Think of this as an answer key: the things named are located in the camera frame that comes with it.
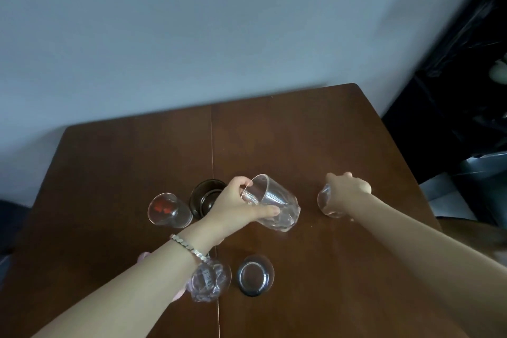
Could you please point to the person's left hand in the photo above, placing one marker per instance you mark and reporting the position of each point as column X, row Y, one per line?
column 227, row 211

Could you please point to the brown wooden table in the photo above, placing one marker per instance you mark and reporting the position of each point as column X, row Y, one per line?
column 119, row 159

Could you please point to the pink ceramic cup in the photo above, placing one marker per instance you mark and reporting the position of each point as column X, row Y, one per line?
column 142, row 257

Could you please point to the dark glass cup orange sleeve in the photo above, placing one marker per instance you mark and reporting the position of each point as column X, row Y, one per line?
column 202, row 199

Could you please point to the grey blue box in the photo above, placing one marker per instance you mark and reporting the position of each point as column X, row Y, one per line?
column 483, row 165

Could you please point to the small clear glass tumbler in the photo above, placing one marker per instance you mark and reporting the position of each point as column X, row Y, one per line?
column 170, row 213

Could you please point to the person's right hand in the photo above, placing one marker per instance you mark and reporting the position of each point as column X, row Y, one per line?
column 350, row 193

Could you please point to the person's right forearm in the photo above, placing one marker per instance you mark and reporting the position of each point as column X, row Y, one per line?
column 427, row 254

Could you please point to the small white object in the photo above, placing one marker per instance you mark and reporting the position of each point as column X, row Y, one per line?
column 499, row 71

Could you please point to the black cabinet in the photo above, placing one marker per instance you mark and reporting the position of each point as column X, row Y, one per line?
column 455, row 112

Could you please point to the person's left forearm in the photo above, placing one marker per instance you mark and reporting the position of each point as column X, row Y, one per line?
column 119, row 298

